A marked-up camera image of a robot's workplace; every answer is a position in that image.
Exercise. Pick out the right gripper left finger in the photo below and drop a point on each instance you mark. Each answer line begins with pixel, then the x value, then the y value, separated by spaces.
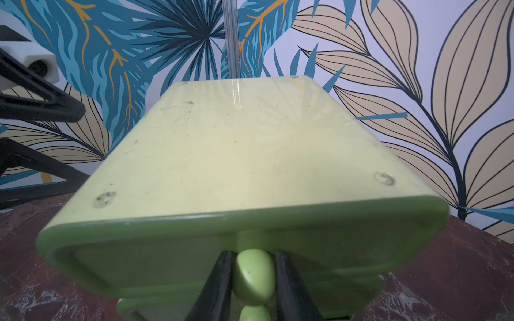
pixel 214 301

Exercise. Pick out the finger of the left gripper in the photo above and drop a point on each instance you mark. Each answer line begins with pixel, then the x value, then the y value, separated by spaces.
pixel 54 105
pixel 29 175

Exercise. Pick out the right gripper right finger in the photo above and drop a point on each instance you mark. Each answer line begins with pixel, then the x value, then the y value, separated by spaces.
pixel 293 299

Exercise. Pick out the green drawer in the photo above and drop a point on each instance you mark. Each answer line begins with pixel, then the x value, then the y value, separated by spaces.
pixel 133 257

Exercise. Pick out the light green drawer cabinet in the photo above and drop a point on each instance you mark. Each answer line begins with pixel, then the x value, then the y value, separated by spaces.
pixel 229 145

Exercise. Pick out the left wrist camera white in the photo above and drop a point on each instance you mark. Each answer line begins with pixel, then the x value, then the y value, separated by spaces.
pixel 30 54

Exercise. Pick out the left metal corner post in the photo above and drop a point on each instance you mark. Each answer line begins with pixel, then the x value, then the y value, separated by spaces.
pixel 230 10

